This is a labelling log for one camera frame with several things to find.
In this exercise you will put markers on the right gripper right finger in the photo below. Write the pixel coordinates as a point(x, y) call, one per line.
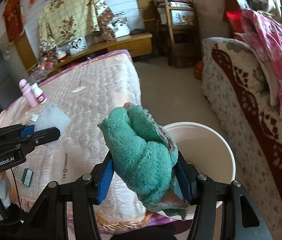
point(186, 176)

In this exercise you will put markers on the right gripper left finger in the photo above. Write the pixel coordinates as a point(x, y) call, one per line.
point(104, 177)

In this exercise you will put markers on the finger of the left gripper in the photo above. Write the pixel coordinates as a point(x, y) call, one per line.
point(45, 136)
point(27, 129)

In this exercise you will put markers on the green towel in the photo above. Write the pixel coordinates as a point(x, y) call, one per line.
point(144, 155)

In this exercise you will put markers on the white trash bucket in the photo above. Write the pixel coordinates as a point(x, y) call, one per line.
point(204, 148)

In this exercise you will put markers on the pink water bottle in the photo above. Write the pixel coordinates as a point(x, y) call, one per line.
point(25, 88)

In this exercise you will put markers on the small white pink bottle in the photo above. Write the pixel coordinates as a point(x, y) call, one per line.
point(38, 93)

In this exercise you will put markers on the green white flat box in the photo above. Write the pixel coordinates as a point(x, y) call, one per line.
point(27, 176)

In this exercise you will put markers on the pink quilted table cover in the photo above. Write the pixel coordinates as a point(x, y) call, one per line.
point(86, 93)

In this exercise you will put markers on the floral sofa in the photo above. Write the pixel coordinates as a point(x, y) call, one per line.
point(234, 84)

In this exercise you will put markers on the framed photo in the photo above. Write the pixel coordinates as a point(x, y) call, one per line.
point(77, 45)

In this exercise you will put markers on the yellow floral hanging cloth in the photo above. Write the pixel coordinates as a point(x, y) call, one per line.
point(63, 21)

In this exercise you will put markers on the wooden shelf rack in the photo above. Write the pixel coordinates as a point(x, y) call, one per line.
point(178, 31)

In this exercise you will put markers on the wooden low cabinet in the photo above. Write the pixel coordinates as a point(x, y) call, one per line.
point(137, 45)

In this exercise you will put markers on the pink patterned blanket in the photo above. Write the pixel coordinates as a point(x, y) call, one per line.
point(264, 36)

